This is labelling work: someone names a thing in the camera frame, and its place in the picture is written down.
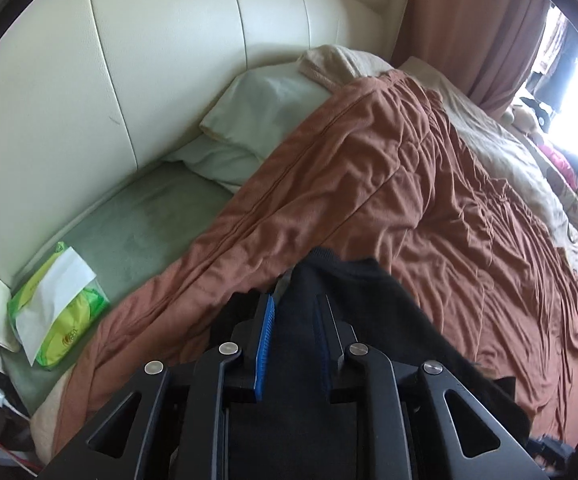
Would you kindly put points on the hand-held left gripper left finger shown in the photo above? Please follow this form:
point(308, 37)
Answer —
point(264, 345)

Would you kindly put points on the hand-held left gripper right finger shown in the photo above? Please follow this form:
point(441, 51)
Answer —
point(321, 355)

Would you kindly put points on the black sweatshirt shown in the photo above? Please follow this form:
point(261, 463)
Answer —
point(369, 300)

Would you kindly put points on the hanging clothes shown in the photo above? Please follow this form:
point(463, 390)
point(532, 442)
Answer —
point(554, 45)

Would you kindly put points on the green bed sheet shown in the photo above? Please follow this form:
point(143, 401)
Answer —
point(119, 230)

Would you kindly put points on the pale green pillow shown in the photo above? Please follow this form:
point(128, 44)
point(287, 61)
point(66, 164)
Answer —
point(264, 105)
point(209, 160)

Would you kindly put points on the green tissue pack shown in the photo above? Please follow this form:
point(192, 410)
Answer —
point(69, 332)

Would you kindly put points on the orange-brown blanket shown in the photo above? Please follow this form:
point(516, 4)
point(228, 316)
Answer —
point(369, 160)

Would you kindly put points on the printed cream cloth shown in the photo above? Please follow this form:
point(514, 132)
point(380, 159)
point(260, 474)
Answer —
point(574, 200)

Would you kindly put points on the cream duvet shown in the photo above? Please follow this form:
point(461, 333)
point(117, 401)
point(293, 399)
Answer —
point(494, 150)

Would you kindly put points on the pink cloth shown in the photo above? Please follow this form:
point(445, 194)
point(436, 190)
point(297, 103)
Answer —
point(561, 157)

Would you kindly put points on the plush toy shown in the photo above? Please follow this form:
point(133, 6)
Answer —
point(521, 116)

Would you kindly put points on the cream padded headboard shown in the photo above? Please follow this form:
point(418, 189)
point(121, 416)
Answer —
point(169, 35)

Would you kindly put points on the brown curtain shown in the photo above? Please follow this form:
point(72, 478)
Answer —
point(469, 25)

